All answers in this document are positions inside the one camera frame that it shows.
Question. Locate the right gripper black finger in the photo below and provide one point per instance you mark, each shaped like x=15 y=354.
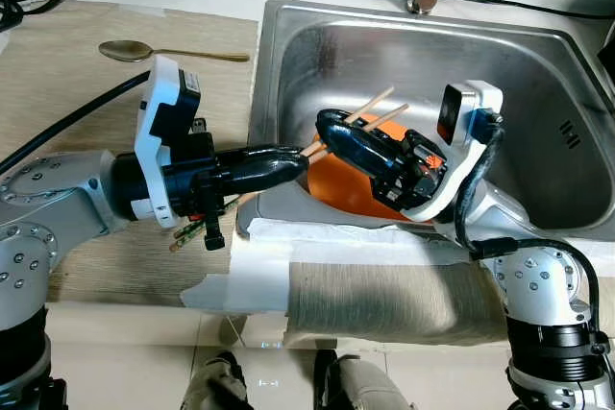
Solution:
x=344 y=125
x=354 y=158

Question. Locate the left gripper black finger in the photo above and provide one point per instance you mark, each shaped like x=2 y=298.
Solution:
x=259 y=181
x=269 y=157

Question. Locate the orange plastic plate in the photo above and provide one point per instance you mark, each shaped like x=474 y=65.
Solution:
x=336 y=194

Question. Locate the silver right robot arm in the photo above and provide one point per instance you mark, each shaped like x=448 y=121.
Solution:
x=538 y=285

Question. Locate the white paper sheet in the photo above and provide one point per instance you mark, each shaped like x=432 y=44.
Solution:
x=259 y=266

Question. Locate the beige hanging towel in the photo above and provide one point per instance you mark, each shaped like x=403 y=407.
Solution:
x=384 y=304

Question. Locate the gold metal spoon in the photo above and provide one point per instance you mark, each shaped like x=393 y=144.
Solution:
x=120 y=49

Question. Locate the white cabinet door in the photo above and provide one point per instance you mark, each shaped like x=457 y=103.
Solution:
x=144 y=325

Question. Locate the stainless steel sink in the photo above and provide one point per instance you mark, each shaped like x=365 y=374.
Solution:
x=538 y=74

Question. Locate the black appliance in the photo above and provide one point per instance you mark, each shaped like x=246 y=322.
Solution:
x=609 y=60

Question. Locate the robot left leg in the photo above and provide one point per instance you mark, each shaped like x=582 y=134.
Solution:
x=216 y=386

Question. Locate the robot leg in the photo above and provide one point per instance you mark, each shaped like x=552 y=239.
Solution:
x=370 y=386
x=216 y=386

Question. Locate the robot right leg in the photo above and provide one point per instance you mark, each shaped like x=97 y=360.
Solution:
x=370 y=386

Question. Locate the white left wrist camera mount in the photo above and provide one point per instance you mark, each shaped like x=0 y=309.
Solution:
x=144 y=132

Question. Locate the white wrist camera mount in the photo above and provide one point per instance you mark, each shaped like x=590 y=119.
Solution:
x=480 y=103
x=144 y=132

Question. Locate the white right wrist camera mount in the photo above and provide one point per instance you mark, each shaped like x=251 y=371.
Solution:
x=480 y=103

